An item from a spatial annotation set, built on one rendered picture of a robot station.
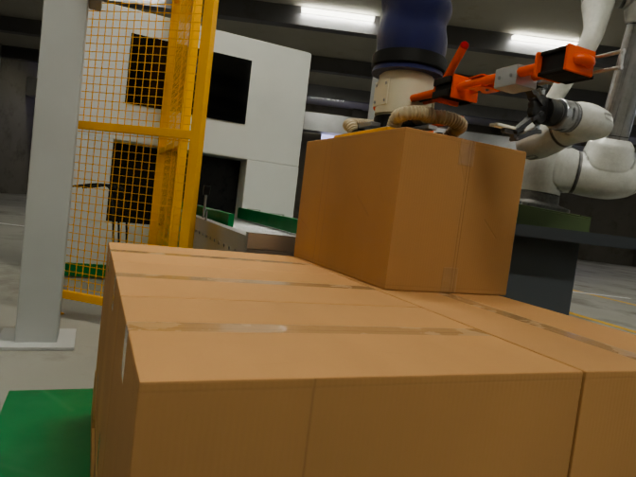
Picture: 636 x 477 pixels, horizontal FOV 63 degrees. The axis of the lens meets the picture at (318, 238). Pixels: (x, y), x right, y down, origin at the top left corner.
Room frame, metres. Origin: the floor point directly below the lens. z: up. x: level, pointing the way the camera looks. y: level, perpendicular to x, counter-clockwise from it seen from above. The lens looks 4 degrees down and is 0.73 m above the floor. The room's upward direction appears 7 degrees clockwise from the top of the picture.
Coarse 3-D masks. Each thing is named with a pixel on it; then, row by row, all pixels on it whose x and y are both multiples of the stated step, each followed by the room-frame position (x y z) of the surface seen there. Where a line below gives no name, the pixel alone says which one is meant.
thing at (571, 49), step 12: (564, 48) 1.04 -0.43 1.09; (576, 48) 1.03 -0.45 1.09; (540, 60) 1.10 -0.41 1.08; (552, 60) 1.07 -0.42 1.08; (564, 60) 1.03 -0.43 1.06; (540, 72) 1.09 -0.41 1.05; (552, 72) 1.06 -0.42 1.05; (564, 72) 1.04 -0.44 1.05; (576, 72) 1.04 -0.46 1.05; (588, 72) 1.05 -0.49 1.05
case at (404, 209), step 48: (336, 144) 1.60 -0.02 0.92; (384, 144) 1.35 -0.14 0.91; (432, 144) 1.31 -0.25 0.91; (480, 144) 1.37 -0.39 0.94; (336, 192) 1.56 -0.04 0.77; (384, 192) 1.32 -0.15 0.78; (432, 192) 1.31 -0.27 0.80; (480, 192) 1.38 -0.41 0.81; (336, 240) 1.53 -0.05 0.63; (384, 240) 1.29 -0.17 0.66; (432, 240) 1.32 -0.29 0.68; (480, 240) 1.39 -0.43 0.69; (384, 288) 1.27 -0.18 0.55; (432, 288) 1.33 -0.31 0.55; (480, 288) 1.40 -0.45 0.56
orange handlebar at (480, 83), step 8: (576, 56) 1.03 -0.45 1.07; (584, 56) 1.02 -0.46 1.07; (592, 56) 1.03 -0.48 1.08; (584, 64) 1.03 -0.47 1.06; (592, 64) 1.03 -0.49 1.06; (520, 72) 1.15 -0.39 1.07; (528, 72) 1.13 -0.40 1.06; (472, 80) 1.29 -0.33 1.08; (480, 80) 1.27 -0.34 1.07; (488, 80) 1.24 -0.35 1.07; (464, 88) 1.33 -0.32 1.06; (472, 88) 1.29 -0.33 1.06; (480, 88) 1.28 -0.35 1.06; (488, 88) 1.27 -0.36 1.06; (416, 96) 1.51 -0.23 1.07; (424, 96) 1.48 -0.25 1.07; (424, 104) 1.56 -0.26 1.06
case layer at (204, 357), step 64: (128, 256) 1.30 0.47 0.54; (192, 256) 1.46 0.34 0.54; (256, 256) 1.65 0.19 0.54; (128, 320) 0.70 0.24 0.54; (192, 320) 0.74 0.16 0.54; (256, 320) 0.79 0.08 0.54; (320, 320) 0.84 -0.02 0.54; (384, 320) 0.90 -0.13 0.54; (448, 320) 0.98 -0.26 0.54; (512, 320) 1.06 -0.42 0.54; (576, 320) 1.16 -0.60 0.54; (128, 384) 0.58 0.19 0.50; (192, 384) 0.50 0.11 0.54; (256, 384) 0.53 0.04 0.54; (320, 384) 0.56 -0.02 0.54; (384, 384) 0.59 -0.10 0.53; (448, 384) 0.63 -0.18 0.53; (512, 384) 0.67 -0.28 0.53; (576, 384) 0.72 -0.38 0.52; (128, 448) 0.51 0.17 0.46; (192, 448) 0.51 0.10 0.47; (256, 448) 0.53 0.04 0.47; (320, 448) 0.56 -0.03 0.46; (384, 448) 0.60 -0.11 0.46; (448, 448) 0.63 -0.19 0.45; (512, 448) 0.68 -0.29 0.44; (576, 448) 0.72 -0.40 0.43
